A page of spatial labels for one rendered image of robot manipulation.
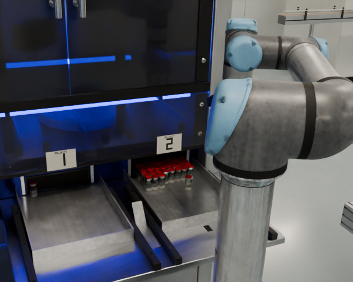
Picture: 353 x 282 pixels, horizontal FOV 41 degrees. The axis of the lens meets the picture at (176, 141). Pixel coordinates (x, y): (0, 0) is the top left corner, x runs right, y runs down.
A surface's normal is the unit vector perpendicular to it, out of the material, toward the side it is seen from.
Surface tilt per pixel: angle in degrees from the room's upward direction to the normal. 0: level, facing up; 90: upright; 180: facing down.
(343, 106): 51
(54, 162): 90
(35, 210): 0
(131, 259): 0
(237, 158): 90
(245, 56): 89
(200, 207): 0
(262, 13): 90
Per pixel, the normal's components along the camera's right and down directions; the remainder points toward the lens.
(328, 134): 0.14, 0.31
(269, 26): 0.41, 0.37
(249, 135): -0.11, 0.44
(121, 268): 0.04, -0.92
